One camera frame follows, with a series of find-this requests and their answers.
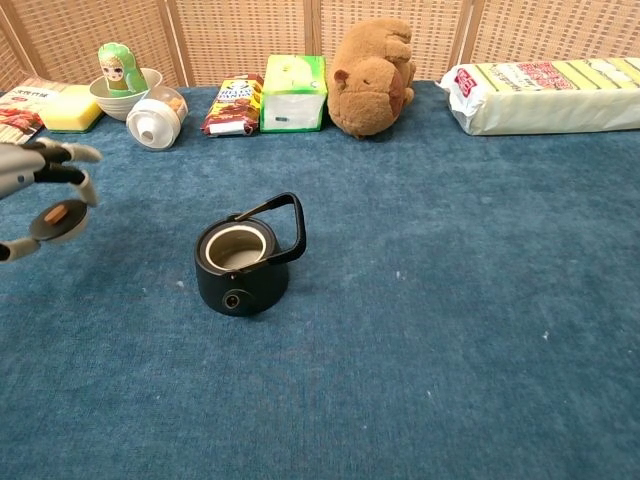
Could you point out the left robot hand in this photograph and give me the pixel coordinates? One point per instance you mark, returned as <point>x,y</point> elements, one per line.
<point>20,165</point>

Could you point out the black teapot lid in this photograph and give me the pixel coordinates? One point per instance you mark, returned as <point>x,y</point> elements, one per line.
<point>62,225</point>

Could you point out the black teapot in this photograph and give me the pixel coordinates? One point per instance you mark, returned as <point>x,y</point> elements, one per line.
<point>215,290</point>

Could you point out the bamboo skewers pack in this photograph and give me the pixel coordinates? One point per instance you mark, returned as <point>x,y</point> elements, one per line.
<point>20,107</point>

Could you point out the yellow sponge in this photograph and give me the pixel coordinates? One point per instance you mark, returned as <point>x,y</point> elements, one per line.
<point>70,112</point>

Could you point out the white ceramic bowl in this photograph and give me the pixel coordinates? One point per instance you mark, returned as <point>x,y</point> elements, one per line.
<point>117,107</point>

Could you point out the green doll figurine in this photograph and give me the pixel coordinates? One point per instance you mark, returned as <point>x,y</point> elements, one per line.
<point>120,70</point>

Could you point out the clear plastic snack jar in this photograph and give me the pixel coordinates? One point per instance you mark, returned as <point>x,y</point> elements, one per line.
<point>152,122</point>

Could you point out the Hello Panda biscuit box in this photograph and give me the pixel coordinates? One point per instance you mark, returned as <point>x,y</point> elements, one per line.
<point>235,105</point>

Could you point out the wicker folding screen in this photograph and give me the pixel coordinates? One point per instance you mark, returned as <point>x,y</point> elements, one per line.
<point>240,40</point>

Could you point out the green tissue box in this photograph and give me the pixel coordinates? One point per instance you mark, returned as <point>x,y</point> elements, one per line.
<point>292,95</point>

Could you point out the brown capybara plush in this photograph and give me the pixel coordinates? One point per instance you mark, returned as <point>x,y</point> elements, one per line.
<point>365,90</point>

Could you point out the blue table cloth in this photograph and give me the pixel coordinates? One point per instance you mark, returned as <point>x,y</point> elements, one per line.
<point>400,300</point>

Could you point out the packaged sponge multipack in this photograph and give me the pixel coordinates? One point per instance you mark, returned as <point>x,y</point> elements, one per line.
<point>545,100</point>

